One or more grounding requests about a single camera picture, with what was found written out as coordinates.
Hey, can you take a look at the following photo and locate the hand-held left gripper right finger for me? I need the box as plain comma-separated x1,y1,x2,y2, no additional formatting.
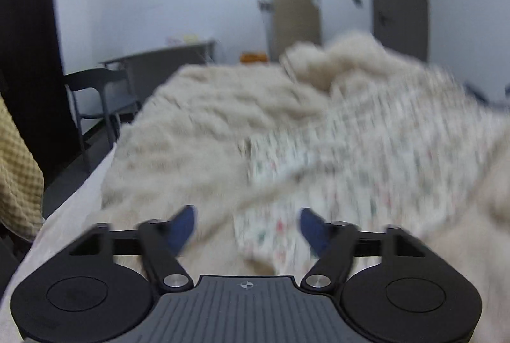
299,207,426,292

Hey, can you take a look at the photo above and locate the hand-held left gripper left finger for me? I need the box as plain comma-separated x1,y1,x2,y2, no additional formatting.
69,205,198,292

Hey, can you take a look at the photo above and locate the cream cartoon print garment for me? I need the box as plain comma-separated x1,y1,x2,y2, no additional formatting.
233,88,503,274

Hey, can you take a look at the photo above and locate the cream fluffy blanket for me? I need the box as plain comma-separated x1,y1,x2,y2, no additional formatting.
99,30,510,343

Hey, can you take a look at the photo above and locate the black plastic chair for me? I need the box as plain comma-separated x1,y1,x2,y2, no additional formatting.
64,68,141,173

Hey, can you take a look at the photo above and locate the yellow waffle cloth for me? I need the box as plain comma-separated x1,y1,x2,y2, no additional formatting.
0,93,45,242

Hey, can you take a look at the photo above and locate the grey folding table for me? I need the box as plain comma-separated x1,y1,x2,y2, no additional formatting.
98,39,218,99

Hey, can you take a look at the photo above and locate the orange box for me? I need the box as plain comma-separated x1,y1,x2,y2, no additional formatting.
240,52,268,65

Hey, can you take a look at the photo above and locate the tan mini fridge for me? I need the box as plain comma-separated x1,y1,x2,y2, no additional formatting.
268,0,323,62

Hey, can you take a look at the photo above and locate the black curtain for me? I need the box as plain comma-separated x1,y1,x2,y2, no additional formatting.
0,0,81,190

